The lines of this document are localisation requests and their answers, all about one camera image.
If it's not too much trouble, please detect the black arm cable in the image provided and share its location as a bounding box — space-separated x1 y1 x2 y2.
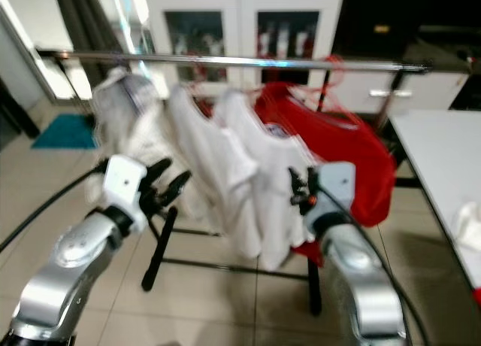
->
0 161 107 253
318 185 418 346

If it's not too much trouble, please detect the crumpled white cloth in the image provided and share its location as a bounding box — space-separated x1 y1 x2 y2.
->
453 202 481 250

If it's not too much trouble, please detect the metal clothes rack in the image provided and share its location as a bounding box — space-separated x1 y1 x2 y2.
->
36 49 473 317

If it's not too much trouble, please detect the white grey garment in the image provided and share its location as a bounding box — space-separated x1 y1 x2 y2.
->
89 68 174 211

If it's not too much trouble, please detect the white glass-door cabinet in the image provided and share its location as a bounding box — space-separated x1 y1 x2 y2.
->
141 0 452 112

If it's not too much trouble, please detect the white t-shirt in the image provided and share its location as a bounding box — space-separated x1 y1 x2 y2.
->
214 89 316 273
169 86 264 260

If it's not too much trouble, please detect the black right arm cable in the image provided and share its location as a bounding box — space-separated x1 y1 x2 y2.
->
318 185 418 346

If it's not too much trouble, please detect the red wire hanger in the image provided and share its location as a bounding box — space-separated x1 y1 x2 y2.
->
293 54 363 129

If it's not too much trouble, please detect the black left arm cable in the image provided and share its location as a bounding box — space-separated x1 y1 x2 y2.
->
0 161 107 253

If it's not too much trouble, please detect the white long table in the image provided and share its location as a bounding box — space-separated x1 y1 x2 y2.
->
389 109 481 290

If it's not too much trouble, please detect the black tall cabinet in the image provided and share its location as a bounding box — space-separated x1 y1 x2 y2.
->
331 0 481 110

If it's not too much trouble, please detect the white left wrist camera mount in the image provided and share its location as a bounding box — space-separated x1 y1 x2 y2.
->
103 155 147 234

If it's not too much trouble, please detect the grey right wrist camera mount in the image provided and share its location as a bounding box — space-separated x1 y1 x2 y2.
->
304 162 356 238

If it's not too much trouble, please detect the red t-shirt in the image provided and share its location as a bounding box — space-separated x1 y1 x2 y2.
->
254 81 397 266

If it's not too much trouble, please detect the teal floor mat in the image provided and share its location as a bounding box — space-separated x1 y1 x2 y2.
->
32 113 98 150

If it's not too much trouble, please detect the dark brown curtain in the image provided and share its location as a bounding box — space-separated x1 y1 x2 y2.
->
56 0 144 99

